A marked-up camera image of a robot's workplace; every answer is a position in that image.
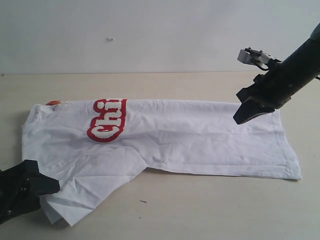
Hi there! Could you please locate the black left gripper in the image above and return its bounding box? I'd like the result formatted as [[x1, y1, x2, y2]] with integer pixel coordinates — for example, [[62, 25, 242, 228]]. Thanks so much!
[[0, 159, 60, 222]]

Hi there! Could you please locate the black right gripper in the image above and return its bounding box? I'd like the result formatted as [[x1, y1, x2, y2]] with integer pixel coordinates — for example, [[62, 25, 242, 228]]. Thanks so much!
[[233, 74, 292, 125]]

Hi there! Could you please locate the white t-shirt red lettering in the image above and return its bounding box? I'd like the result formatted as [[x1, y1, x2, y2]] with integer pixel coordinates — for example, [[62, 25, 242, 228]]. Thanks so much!
[[21, 98, 302, 226]]

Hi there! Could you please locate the orange clothing tag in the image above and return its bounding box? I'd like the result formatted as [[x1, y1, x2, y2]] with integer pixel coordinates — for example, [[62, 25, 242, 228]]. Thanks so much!
[[46, 100, 61, 106]]

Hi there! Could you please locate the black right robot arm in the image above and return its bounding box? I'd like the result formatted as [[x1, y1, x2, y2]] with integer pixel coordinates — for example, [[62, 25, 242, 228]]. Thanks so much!
[[233, 26, 320, 125]]

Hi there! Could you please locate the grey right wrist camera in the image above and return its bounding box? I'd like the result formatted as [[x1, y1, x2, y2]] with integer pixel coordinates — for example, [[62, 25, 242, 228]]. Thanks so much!
[[237, 47, 282, 71]]

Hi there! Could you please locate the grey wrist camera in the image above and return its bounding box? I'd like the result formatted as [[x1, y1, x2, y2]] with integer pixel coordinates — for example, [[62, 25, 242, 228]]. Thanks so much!
[[0, 214, 8, 224], [237, 47, 282, 71]]

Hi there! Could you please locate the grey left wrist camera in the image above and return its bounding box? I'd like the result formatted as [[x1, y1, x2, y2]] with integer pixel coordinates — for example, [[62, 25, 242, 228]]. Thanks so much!
[[0, 214, 8, 224]]

